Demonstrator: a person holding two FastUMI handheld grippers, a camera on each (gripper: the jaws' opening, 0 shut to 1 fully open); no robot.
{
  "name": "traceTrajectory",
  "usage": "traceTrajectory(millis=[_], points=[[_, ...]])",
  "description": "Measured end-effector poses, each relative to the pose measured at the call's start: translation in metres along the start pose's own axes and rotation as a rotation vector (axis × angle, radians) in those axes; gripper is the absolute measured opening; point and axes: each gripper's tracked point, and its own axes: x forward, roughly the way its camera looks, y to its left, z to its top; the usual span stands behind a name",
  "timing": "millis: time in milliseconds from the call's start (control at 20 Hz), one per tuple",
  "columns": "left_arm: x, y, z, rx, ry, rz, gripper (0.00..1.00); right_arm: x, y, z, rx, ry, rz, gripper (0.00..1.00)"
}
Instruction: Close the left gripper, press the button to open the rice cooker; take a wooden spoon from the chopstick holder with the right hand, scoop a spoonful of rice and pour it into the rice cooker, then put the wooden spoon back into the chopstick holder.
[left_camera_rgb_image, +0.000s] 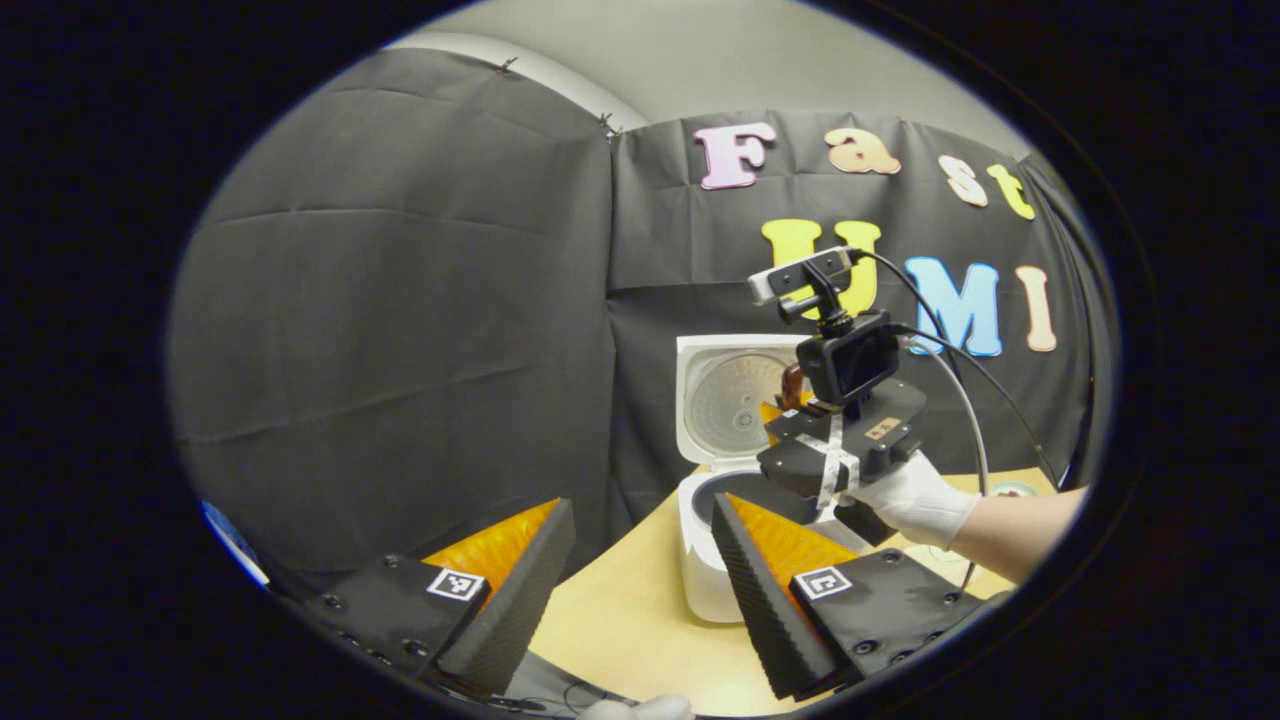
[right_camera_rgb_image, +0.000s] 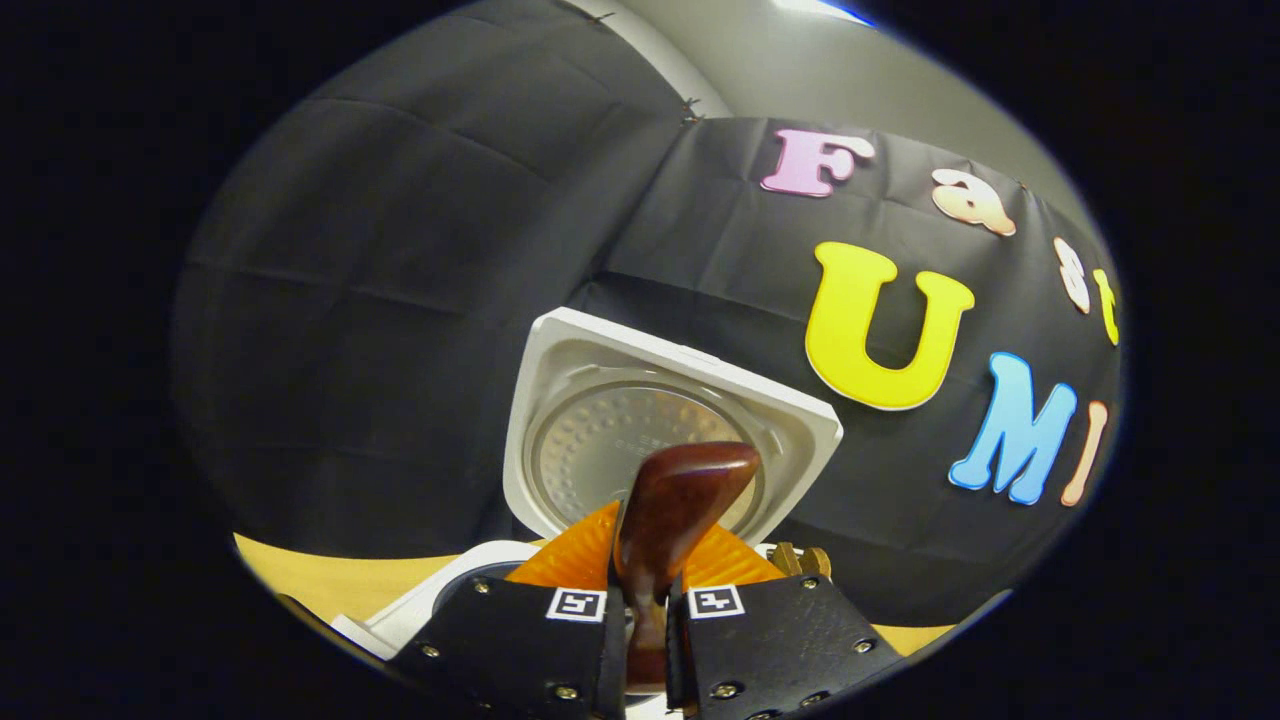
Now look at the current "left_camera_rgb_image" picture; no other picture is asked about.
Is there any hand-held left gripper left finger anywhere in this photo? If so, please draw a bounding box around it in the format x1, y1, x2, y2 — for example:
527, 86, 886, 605
300, 498, 579, 701

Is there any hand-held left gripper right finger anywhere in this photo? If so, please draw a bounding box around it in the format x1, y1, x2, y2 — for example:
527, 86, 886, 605
710, 490, 986, 701

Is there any white rice cooker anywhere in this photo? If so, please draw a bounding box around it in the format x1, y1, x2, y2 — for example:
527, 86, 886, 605
675, 333, 881, 626

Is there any grey cable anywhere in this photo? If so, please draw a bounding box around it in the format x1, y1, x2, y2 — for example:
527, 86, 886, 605
900, 335, 991, 591

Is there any black cable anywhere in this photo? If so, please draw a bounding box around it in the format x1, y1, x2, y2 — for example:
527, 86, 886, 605
850, 250, 1061, 486

